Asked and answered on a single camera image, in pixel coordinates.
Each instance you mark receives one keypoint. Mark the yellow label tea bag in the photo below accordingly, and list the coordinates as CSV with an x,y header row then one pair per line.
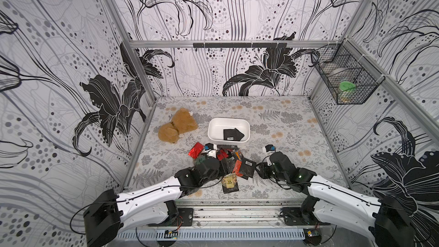
x,y
230,184

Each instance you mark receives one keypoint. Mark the brown teddy bear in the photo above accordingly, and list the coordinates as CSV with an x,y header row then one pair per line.
x,y
182,122

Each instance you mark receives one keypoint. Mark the white storage box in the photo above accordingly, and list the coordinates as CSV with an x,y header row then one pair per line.
x,y
217,125

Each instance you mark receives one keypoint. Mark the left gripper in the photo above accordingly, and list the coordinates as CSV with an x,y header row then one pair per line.
x,y
223,168

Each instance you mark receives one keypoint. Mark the shiny red foil tea bag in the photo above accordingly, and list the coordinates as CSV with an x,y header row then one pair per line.
x,y
196,150

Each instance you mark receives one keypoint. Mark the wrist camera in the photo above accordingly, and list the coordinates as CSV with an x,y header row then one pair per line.
x,y
268,150
211,150

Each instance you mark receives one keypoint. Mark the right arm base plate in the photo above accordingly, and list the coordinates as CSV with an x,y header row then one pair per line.
x,y
293,216

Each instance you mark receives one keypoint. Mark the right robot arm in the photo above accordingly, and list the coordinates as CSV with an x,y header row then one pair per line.
x,y
384,221

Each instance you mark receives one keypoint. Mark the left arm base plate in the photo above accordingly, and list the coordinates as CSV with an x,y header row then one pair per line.
x,y
182,218

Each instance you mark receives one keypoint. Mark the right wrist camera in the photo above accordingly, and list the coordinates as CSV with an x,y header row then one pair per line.
x,y
268,150

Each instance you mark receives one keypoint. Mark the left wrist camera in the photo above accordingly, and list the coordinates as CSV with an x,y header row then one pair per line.
x,y
211,150

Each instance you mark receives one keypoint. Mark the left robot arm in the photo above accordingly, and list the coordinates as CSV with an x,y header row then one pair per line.
x,y
111,213

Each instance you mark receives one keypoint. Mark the black bar on rail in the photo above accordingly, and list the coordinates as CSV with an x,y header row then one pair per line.
x,y
240,45

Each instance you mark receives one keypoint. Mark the green lid in basket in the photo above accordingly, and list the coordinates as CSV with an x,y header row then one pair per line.
x,y
346,86

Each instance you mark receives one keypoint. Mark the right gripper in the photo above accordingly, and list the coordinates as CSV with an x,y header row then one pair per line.
x,y
271,161

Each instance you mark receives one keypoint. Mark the black barcode tea bag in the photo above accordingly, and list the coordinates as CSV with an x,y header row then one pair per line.
x,y
247,168

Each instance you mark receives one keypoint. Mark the black wire basket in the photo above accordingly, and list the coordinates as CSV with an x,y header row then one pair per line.
x,y
336,63

